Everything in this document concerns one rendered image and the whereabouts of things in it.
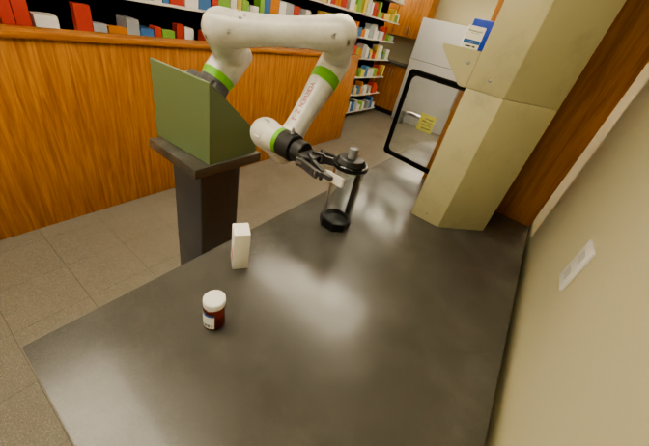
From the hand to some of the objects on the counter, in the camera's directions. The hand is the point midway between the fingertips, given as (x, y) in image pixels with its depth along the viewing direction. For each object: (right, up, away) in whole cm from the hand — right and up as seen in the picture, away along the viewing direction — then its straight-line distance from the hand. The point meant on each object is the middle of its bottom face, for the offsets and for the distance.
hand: (346, 176), depth 90 cm
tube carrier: (-3, -14, +9) cm, 17 cm away
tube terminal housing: (+46, -13, +32) cm, 57 cm away
